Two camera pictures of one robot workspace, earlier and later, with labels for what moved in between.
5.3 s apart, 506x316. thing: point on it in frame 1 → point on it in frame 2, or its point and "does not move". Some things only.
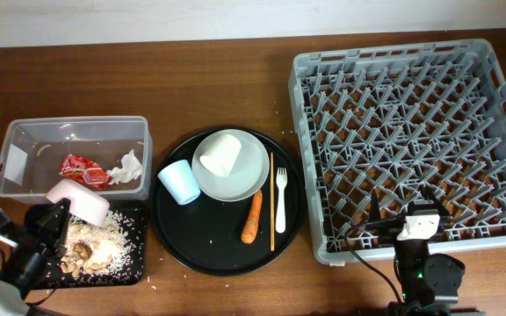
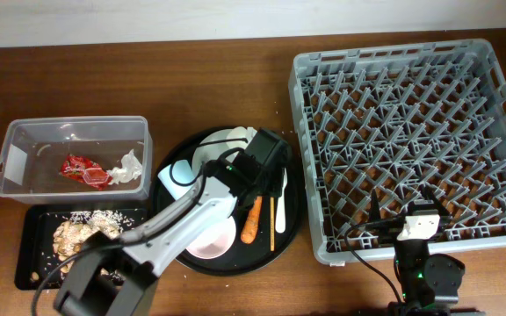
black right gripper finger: (431, 195) does not move
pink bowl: (85, 204) → (217, 242)
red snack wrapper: (85, 170) does not move
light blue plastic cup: (180, 181) does not move
